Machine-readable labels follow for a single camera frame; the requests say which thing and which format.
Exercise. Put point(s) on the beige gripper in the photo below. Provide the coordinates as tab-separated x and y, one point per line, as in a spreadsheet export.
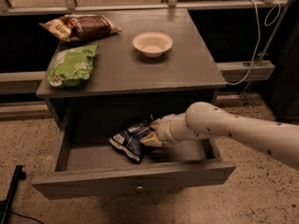
163	130

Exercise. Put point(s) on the blue chip bag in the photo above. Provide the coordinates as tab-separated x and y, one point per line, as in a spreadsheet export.
128	140

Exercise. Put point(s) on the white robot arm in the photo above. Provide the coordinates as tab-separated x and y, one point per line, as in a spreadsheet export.
279	141

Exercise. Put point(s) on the open grey drawer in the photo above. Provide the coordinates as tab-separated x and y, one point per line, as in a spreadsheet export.
86	165

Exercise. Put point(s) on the green chip bag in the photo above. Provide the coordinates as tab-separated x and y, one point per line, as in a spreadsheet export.
72	67

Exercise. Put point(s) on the brown chip bag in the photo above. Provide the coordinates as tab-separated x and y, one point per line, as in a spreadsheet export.
82	27

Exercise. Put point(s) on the grey wooden cabinet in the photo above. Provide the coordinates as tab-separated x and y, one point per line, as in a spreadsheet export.
109	112

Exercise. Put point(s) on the white paper bowl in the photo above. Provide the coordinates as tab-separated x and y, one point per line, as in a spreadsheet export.
152	44

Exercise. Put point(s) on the black stand base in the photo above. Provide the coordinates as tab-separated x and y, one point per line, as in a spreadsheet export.
5	205

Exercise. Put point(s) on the metal rail frame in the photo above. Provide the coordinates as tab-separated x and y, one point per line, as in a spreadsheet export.
140	3

